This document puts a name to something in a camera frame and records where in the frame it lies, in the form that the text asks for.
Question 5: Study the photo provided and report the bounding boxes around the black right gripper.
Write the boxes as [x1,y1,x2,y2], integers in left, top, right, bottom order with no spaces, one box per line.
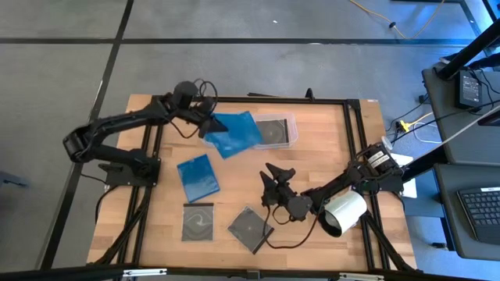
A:
[260,162,298,207]

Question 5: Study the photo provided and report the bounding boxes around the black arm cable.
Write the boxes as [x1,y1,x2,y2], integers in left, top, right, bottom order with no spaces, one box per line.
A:
[263,205,321,251]
[168,79,219,140]

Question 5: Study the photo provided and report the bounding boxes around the white cylinder with dark opening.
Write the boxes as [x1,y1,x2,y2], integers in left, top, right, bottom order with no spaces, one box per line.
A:
[318,190,368,238]

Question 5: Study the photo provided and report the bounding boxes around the blue jewel case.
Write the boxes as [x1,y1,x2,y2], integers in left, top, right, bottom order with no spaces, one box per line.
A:
[176,153,221,204]
[203,111,264,160]

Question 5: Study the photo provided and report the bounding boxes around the dark grey side desk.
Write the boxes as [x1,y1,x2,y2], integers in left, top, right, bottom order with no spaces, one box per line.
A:
[420,66,500,165]
[432,162,500,261]

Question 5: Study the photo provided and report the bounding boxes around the grey furniture foot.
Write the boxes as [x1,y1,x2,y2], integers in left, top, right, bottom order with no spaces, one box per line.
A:
[0,170,29,189]

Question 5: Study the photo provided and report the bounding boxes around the light grey cable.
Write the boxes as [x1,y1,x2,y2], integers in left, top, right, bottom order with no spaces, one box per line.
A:
[441,104,500,148]

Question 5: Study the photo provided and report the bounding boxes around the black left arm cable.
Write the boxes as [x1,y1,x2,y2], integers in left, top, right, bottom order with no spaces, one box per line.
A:
[168,79,219,140]

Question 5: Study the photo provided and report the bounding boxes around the white paper sheet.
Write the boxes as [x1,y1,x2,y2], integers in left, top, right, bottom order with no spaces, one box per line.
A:
[389,152,418,199]

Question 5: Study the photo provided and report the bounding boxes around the black power adapter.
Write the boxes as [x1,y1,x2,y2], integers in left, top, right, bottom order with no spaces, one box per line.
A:
[454,69,484,111]

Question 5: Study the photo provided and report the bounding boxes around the black keyboard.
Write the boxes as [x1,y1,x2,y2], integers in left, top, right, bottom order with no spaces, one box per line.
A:
[455,186,500,246]

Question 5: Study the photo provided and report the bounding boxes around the black diagonal pole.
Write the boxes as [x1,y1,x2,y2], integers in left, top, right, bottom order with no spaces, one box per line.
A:
[441,18,500,81]

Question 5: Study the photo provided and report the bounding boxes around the clear jewel case black tray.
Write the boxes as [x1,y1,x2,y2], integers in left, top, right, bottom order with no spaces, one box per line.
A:
[180,202,216,243]
[227,206,276,256]
[255,118,291,145]

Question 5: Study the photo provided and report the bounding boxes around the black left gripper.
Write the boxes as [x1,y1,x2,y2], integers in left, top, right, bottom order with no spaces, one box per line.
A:
[187,97,230,138]

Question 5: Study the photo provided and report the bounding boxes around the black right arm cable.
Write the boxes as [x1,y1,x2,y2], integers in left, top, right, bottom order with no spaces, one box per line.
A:
[263,205,321,251]

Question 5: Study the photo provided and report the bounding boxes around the black overhead rig beam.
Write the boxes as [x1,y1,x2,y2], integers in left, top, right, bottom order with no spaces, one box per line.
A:
[0,264,500,281]

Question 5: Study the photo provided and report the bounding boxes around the yellow floor cable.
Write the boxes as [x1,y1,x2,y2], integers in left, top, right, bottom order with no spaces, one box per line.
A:
[348,0,446,40]

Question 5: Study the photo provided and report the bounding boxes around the black desk crossbar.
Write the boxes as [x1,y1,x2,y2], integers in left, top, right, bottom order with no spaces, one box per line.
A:
[401,144,450,183]

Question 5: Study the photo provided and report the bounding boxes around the black aluminium table frame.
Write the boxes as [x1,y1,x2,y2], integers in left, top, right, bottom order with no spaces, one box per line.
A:
[87,94,417,272]

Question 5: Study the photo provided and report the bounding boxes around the silver metal bracket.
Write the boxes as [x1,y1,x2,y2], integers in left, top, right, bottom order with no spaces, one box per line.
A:
[122,268,168,278]
[338,272,386,281]

